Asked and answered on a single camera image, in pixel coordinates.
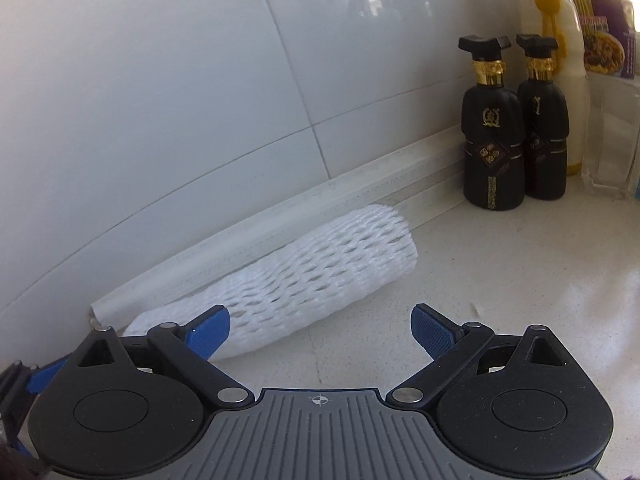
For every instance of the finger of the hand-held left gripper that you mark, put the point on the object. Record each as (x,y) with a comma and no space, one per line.
(42,377)

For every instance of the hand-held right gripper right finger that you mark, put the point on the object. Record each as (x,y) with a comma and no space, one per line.
(430,329)

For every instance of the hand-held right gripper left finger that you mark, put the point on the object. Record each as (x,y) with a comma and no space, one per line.
(210,331)

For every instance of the fine-mesh white foam net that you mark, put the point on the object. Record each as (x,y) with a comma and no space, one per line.
(310,270)

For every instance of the black bottle gold neck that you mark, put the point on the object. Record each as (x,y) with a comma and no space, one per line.
(547,135)
(492,150)

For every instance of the clear plastic container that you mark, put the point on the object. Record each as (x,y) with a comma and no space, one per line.
(612,150)

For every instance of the white bottle yellow cap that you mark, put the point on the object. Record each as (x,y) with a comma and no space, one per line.
(550,35)

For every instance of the purple instant noodle cup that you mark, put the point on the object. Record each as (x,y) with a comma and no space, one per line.
(607,35)

